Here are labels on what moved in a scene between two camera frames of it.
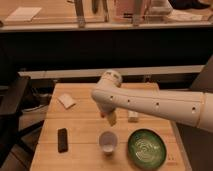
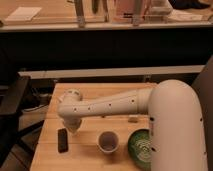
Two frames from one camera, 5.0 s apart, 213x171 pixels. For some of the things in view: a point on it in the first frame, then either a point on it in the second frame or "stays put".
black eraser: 62,140 stays put
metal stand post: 80,13 stays put
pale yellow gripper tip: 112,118 to 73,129
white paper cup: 108,141 stays put
